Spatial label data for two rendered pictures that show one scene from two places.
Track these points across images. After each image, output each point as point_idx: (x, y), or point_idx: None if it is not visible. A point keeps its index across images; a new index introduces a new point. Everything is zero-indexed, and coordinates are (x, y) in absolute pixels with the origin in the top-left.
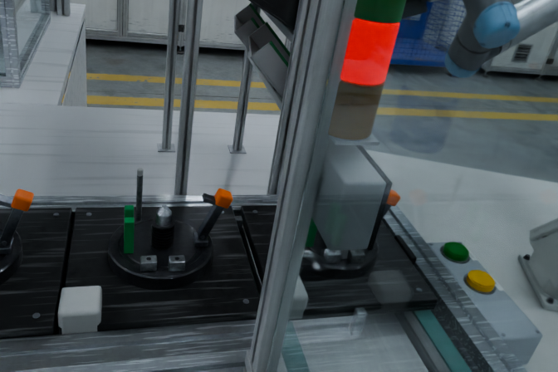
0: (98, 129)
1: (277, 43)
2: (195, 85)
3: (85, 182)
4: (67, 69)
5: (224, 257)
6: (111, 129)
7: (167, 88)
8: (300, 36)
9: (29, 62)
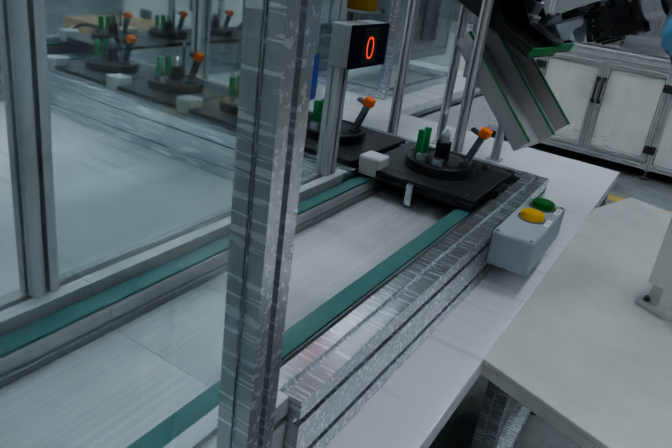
0: (405, 125)
1: (503, 48)
2: (407, 53)
3: None
4: (429, 101)
5: (364, 146)
6: (414, 127)
7: (445, 91)
8: (479, 23)
9: (405, 91)
